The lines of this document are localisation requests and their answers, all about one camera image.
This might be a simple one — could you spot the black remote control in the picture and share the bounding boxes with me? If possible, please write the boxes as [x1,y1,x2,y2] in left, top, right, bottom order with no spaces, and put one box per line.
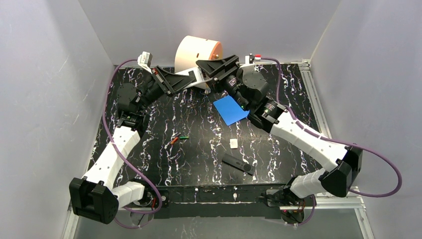
[222,154,255,175]

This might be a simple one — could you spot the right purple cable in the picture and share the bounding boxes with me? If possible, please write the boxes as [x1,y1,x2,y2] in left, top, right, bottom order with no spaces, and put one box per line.
[255,56,403,199]

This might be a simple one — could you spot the purple cable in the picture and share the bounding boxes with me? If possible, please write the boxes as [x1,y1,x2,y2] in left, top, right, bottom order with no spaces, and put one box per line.
[255,56,403,199]
[102,59,163,229]

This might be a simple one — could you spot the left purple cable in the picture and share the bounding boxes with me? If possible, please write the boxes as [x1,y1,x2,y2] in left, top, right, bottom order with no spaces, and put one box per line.
[102,59,163,229]

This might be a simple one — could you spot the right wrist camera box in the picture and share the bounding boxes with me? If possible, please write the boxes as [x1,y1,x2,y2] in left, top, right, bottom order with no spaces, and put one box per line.
[240,53,261,72]

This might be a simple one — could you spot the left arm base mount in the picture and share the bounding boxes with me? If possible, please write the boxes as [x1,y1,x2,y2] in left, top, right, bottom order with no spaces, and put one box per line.
[147,189,170,209]

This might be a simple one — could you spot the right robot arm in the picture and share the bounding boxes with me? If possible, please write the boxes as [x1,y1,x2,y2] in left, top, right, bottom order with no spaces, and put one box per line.
[196,55,362,199]

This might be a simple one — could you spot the blue foam pad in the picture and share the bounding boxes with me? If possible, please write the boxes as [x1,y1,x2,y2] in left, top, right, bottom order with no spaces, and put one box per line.
[213,96,249,126]

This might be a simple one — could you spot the aluminium frame rail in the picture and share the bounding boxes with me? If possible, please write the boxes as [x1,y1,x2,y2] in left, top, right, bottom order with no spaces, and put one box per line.
[299,59,374,239]

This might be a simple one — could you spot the white remote control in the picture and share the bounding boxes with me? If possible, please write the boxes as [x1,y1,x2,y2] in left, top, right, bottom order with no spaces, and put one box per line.
[176,67,210,91]

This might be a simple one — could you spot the white cylinder orange face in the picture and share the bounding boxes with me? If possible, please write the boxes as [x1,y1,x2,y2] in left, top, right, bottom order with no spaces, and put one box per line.
[175,35,223,94]

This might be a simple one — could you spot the white battery cover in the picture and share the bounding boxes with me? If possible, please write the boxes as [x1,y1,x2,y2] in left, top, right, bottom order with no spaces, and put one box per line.
[229,138,238,149]

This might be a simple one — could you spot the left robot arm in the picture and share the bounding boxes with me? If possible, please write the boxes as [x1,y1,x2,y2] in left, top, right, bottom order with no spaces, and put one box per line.
[69,66,204,224]

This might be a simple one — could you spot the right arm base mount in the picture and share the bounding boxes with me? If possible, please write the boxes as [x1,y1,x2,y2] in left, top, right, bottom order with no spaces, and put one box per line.
[263,189,291,207]

